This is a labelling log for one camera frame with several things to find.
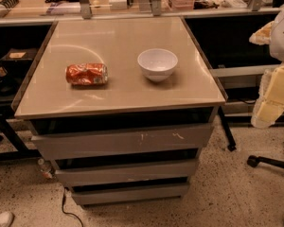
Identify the white bowl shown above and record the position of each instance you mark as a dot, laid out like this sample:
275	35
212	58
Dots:
157	64

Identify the grey drawer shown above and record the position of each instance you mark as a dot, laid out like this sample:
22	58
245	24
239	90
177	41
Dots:
127	173
107	143
131	194

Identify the crushed orange soda can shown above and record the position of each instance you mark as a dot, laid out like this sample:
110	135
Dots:
86	74

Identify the grey drawer cabinet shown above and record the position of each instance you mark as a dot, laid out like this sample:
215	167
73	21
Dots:
51	105

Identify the grey bottom drawer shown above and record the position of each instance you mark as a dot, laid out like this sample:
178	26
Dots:
131	194

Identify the long grey workbench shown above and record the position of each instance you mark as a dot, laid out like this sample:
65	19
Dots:
34	11

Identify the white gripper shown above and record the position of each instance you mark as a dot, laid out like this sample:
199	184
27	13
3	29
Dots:
283	37

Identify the black box with label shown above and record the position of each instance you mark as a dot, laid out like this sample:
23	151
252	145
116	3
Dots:
20	54

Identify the grey top drawer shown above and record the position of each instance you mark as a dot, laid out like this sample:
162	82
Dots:
107	143

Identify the clear plastic bottle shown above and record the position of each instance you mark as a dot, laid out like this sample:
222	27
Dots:
45	168

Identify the black office chair base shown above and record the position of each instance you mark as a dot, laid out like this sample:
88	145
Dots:
253	161

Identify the grey middle drawer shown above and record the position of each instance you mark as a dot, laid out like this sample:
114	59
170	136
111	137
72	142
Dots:
127	173

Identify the white shoe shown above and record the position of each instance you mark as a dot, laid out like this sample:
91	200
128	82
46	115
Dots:
6	219

